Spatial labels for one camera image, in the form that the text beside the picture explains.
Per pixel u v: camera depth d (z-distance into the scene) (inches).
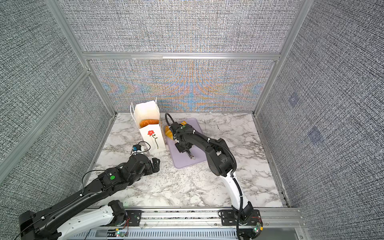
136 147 26.2
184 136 27.4
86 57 34.8
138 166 21.9
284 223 29.7
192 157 33.8
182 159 34.9
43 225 15.7
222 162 22.6
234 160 20.3
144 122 36.4
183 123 43.0
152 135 33.7
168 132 40.4
